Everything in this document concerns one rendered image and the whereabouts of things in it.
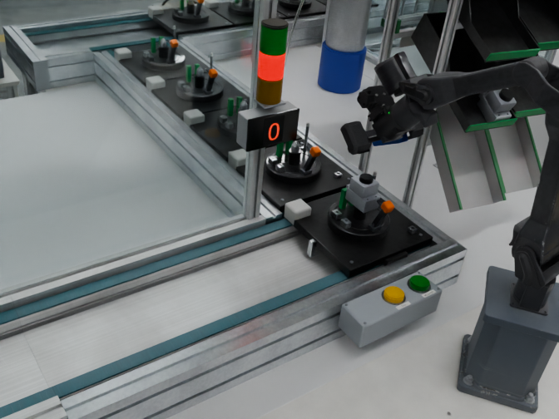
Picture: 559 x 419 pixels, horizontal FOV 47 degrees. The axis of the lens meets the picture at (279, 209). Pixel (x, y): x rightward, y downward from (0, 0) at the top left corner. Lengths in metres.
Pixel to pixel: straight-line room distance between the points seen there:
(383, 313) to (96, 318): 0.55
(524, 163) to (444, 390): 0.67
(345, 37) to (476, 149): 0.80
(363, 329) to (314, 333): 0.10
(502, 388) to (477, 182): 0.52
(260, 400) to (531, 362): 0.49
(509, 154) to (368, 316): 0.65
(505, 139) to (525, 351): 0.65
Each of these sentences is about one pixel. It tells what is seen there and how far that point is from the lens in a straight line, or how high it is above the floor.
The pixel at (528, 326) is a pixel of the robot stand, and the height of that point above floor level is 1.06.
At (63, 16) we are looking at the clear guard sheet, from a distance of 1.08.
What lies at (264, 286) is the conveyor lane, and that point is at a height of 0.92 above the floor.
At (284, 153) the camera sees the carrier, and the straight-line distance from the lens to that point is 1.64.
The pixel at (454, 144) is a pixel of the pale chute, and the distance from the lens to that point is 1.58.
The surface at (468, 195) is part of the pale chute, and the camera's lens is 1.57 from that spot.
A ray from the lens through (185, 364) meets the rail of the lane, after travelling 1.13.
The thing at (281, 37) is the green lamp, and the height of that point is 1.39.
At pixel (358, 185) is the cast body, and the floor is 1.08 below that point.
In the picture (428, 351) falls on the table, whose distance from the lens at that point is 1.37.
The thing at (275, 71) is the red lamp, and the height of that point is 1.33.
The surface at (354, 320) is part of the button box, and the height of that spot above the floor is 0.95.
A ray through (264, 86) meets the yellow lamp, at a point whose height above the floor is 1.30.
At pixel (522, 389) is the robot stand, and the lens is 1.30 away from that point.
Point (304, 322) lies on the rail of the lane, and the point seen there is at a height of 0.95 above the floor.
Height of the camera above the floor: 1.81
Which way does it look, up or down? 35 degrees down
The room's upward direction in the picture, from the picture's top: 6 degrees clockwise
